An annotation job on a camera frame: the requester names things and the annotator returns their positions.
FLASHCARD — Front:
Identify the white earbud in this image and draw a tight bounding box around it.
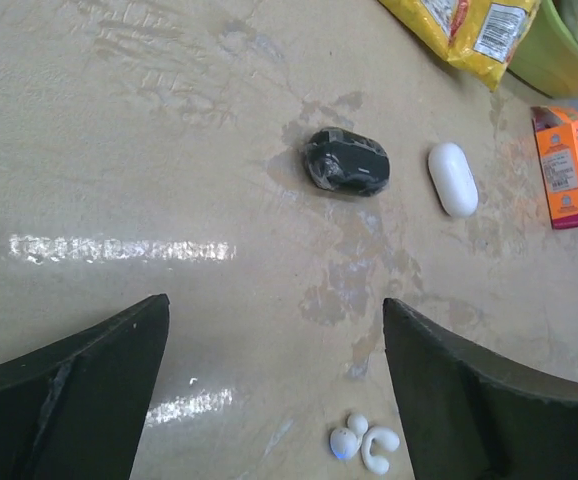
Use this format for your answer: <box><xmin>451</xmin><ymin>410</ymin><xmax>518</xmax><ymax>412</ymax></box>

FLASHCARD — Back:
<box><xmin>329</xmin><ymin>413</ymin><xmax>369</xmax><ymax>461</ymax></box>
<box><xmin>360</xmin><ymin>426</ymin><xmax>400</xmax><ymax>476</ymax></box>

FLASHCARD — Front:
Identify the green plastic basket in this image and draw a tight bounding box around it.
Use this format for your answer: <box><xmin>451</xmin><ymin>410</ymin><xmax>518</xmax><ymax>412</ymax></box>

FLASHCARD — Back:
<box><xmin>508</xmin><ymin>1</ymin><xmax>578</xmax><ymax>99</ymax></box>

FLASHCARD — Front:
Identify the white earbud right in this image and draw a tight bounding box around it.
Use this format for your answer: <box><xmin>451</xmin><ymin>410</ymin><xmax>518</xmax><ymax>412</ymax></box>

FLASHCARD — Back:
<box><xmin>360</xmin><ymin>426</ymin><xmax>400</xmax><ymax>476</ymax></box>

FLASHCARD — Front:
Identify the white earbud charging case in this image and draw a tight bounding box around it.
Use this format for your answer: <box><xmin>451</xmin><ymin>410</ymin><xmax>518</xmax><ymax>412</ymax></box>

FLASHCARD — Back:
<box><xmin>427</xmin><ymin>142</ymin><xmax>479</xmax><ymax>218</ymax></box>

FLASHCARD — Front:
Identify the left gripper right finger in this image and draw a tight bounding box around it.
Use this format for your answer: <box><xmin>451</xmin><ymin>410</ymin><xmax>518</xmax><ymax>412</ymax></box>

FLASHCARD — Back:
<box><xmin>383</xmin><ymin>298</ymin><xmax>578</xmax><ymax>479</ymax></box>

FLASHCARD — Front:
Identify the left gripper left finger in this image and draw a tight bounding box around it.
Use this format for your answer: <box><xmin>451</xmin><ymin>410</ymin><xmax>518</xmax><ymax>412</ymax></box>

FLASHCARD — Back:
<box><xmin>0</xmin><ymin>294</ymin><xmax>170</xmax><ymax>479</ymax></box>

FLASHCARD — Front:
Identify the pink orange snack box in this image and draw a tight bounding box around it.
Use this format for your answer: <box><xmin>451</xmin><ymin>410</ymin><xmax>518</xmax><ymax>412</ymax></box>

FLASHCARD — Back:
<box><xmin>531</xmin><ymin>106</ymin><xmax>578</xmax><ymax>230</ymax></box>

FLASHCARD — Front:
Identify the yellow snack bag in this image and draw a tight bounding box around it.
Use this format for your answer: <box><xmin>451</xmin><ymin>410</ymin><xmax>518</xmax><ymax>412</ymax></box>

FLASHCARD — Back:
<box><xmin>380</xmin><ymin>0</ymin><xmax>540</xmax><ymax>91</ymax></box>

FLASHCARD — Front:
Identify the white earbud left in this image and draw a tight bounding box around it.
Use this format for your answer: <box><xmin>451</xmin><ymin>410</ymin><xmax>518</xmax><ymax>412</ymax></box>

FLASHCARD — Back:
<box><xmin>329</xmin><ymin>413</ymin><xmax>369</xmax><ymax>461</ymax></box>

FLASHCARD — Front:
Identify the black earbud charging case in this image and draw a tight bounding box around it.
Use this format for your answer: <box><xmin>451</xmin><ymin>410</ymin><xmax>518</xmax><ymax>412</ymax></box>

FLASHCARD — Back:
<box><xmin>303</xmin><ymin>127</ymin><xmax>390</xmax><ymax>197</ymax></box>

